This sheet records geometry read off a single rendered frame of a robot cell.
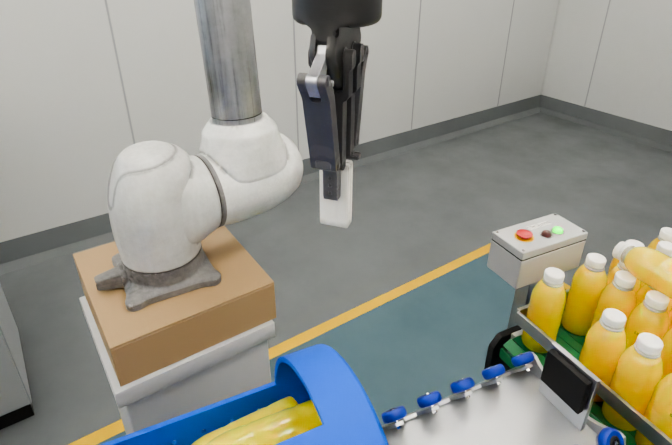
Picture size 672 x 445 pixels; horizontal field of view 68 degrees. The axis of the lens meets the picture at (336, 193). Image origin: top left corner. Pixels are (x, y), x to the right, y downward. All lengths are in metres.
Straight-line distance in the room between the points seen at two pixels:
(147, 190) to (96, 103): 2.30
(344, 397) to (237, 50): 0.62
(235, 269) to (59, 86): 2.23
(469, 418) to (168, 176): 0.70
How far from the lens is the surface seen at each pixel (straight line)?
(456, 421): 1.03
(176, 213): 0.94
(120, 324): 1.01
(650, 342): 1.05
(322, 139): 0.43
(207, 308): 1.00
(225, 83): 0.97
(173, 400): 1.11
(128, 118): 3.26
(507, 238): 1.21
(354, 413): 0.64
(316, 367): 0.68
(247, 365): 1.14
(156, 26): 3.20
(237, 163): 0.98
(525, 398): 1.10
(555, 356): 1.02
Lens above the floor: 1.73
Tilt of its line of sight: 28 degrees down
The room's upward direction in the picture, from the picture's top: straight up
